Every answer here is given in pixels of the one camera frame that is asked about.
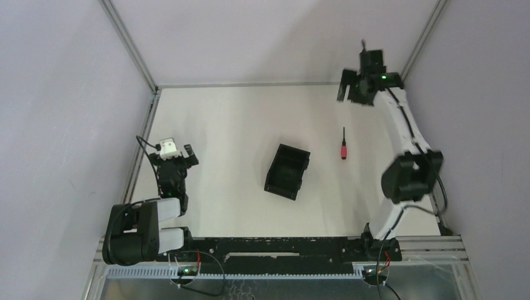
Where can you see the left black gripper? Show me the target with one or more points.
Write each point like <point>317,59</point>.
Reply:
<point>178,160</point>

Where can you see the green circuit board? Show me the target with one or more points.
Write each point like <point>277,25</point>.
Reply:
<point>373,277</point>
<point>187,271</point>

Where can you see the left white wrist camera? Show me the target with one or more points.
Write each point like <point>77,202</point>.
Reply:
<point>168,149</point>

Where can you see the aluminium frame front beam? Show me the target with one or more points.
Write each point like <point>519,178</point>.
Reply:
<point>443,248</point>

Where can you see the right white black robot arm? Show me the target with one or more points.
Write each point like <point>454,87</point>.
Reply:
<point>414,169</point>

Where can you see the grey slotted cable duct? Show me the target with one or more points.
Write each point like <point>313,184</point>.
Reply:
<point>165,272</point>

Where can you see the left green circuit board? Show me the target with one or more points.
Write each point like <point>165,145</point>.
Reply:
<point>187,271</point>

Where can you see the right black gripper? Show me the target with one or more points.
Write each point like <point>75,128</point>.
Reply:
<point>350,77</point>

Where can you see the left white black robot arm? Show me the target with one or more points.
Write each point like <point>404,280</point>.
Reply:
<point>134,232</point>

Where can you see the right green circuit board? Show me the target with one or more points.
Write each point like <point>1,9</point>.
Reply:
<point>373,277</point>

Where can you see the red handled black screwdriver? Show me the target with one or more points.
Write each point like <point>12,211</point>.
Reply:
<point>344,148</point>

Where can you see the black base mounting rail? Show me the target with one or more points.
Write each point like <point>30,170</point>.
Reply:
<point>289,255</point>

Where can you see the black plastic bin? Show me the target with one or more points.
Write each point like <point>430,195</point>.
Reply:
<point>285,175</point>

